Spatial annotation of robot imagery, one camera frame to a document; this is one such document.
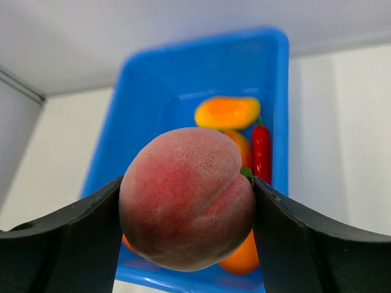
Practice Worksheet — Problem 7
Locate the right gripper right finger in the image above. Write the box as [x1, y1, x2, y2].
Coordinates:
[254, 178, 390, 292]

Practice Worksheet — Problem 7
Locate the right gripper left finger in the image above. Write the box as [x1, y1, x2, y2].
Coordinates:
[1, 177, 122, 292]

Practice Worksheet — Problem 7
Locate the red fake chili pepper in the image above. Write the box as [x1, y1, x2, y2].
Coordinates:
[252, 116, 272, 184]

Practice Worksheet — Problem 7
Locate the pink fake peach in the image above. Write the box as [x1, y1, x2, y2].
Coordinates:
[119, 128, 255, 272]

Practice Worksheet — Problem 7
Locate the orange yellow fake fruit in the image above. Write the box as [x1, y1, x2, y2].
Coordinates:
[223, 130, 253, 169]

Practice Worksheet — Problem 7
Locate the round orange fake orange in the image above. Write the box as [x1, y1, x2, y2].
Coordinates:
[122, 234, 136, 253]

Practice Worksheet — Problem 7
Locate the blue plastic bin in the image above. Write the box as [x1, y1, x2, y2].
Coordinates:
[79, 26, 290, 293]

